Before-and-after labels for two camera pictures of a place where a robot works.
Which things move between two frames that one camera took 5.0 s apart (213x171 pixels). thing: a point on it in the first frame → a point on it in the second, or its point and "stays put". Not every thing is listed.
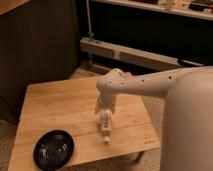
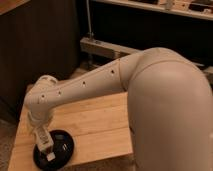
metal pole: [90, 34] stays put
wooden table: [70, 106] stays put
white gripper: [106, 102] → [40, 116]
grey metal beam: [134, 54] stays put
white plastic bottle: [106, 123] → [45, 142]
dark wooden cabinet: [39, 42] stays put
